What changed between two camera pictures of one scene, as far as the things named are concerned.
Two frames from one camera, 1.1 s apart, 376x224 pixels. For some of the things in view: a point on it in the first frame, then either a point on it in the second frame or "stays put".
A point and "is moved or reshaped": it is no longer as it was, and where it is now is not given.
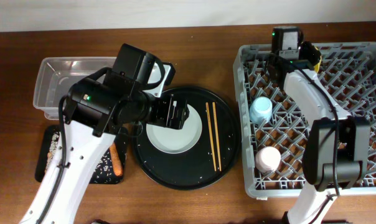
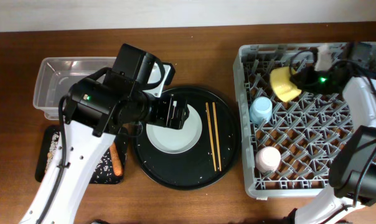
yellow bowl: x=316 y=66 is moved or reshaped
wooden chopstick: x=216 y=136 stays put
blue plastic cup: x=261 y=110 stays put
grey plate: x=175 y=140 stays put
